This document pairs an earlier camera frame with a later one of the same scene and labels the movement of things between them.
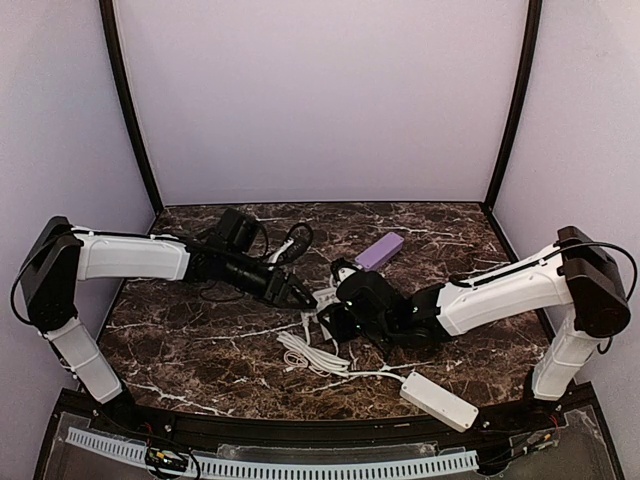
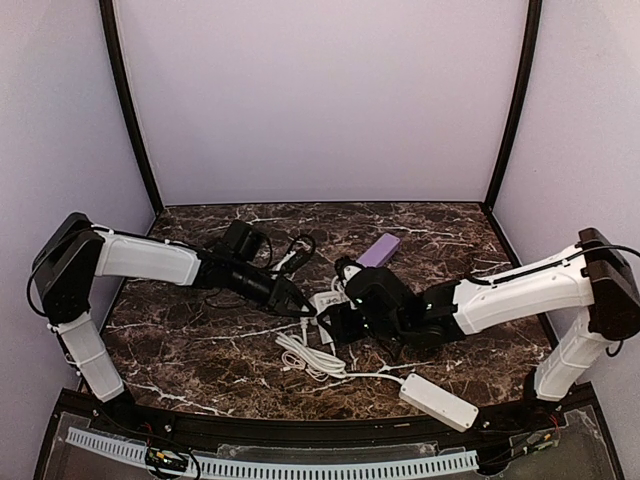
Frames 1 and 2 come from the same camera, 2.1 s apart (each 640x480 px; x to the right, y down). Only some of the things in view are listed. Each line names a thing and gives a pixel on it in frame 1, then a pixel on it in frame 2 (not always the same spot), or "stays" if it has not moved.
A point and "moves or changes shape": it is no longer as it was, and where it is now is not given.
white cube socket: x=326 y=297 stays
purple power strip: x=380 y=251 stays
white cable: x=330 y=280 moves or changes shape
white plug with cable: x=323 y=358 stays
